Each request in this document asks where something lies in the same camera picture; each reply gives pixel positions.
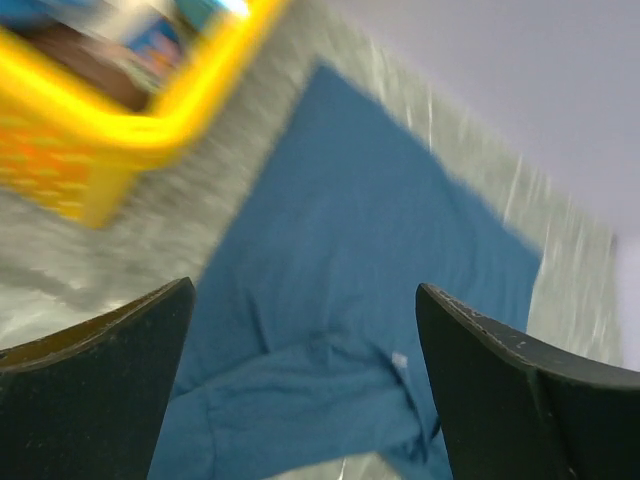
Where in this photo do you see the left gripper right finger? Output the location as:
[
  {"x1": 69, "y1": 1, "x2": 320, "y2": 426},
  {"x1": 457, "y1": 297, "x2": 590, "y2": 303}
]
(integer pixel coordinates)
[{"x1": 416, "y1": 284, "x2": 639, "y2": 480}]

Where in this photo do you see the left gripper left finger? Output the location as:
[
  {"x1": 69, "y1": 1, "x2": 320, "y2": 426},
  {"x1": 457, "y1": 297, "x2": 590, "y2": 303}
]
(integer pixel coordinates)
[{"x1": 1, "y1": 278, "x2": 194, "y2": 479}]

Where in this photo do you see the yellow plastic basket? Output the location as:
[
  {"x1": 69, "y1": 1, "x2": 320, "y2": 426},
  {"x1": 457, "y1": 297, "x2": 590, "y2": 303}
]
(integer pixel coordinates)
[{"x1": 1, "y1": 0, "x2": 288, "y2": 228}]

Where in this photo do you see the blue t-shirt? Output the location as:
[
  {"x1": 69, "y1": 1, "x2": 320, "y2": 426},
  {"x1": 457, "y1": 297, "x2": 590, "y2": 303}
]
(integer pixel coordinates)
[{"x1": 149, "y1": 65, "x2": 541, "y2": 479}]

